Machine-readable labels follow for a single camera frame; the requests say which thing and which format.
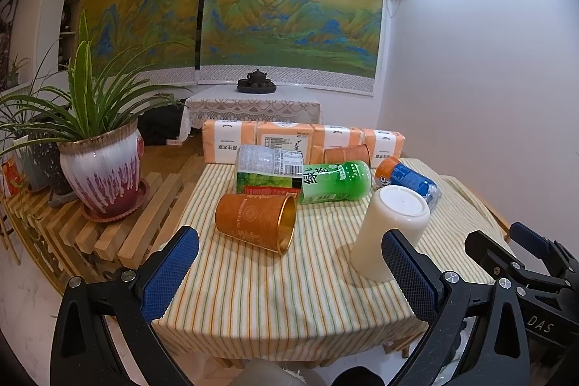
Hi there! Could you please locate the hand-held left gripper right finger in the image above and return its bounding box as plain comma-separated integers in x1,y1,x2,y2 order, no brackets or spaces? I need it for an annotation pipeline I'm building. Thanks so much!
381,229,531,386

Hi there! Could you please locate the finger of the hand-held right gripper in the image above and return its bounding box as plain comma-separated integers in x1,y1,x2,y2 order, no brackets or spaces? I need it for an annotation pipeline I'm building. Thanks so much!
464,230,544,292
509,222,579,288

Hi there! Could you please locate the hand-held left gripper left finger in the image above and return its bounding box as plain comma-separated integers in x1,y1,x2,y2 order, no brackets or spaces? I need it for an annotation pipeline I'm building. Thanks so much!
51,226,200,386

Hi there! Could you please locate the orange cup with gold interior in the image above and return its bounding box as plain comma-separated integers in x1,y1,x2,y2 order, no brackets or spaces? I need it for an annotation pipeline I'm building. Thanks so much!
215,191,297,255

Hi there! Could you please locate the white cup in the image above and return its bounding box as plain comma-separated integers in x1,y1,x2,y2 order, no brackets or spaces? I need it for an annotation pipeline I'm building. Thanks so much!
349,186,431,282

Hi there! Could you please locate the small orange paper cup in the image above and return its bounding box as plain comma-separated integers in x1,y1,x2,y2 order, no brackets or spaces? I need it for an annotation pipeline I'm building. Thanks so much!
323,144,372,167

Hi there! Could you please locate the wooden slat bench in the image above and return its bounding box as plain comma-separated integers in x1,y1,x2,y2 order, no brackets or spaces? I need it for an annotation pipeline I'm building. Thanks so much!
0,155,213,280

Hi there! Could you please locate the pink pot saucer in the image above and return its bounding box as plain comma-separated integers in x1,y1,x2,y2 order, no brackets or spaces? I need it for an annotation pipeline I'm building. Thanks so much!
81,180,151,224

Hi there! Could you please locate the blue and orange bottle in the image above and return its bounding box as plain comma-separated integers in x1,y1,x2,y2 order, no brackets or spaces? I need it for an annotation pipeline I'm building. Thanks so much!
375,157,440,212

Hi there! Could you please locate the striped tablecloth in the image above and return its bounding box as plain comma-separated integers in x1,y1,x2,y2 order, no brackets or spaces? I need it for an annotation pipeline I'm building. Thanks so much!
151,157,516,357

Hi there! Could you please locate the green tea bottle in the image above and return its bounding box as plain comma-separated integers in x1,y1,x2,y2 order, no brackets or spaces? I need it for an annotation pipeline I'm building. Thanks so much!
296,161,372,206

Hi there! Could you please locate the red and white glazed pot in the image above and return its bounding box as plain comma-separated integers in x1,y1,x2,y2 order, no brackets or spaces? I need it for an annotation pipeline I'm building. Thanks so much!
58,117,144,219

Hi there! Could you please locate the red flat packet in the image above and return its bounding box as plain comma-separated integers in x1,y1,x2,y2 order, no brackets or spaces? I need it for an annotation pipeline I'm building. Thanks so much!
244,186,303,199

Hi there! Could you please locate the orange tissue packet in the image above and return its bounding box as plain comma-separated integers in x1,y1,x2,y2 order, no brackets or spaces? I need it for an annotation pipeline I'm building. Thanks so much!
312,124,366,158
362,128,404,169
256,121,314,161
202,120,258,164

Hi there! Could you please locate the clear bottle with green label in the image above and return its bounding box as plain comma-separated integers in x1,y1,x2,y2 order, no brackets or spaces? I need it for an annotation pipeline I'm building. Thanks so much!
235,145,305,193

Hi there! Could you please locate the black bag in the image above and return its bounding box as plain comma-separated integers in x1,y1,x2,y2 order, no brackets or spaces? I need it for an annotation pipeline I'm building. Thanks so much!
137,106,187,147

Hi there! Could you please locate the grey speckled plant pot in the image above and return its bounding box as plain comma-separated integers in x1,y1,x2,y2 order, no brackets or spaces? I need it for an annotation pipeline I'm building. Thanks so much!
27,137,75,194

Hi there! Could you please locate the white plant pot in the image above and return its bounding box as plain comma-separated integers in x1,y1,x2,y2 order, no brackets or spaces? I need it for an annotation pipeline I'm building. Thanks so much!
11,137,46,192

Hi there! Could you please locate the white lace tablecloth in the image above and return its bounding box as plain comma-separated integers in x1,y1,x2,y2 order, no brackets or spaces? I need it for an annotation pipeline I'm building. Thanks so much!
178,85,323,143

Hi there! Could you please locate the green spider plant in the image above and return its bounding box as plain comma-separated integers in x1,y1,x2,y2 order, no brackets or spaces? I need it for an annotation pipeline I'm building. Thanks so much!
0,8,191,147

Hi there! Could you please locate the dark tea tray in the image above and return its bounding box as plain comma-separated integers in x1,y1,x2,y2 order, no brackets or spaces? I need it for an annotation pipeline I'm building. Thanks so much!
237,81,276,95

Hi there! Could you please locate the narrow landscape roller blind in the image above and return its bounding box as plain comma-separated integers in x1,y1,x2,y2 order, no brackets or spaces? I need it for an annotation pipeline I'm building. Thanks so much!
79,0,218,90

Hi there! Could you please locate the wide landscape roller blind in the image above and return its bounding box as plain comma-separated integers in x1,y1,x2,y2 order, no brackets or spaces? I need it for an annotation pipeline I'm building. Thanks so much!
194,0,387,97

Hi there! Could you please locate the white wall shelf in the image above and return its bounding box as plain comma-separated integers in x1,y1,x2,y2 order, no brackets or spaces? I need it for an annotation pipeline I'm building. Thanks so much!
56,0,89,72

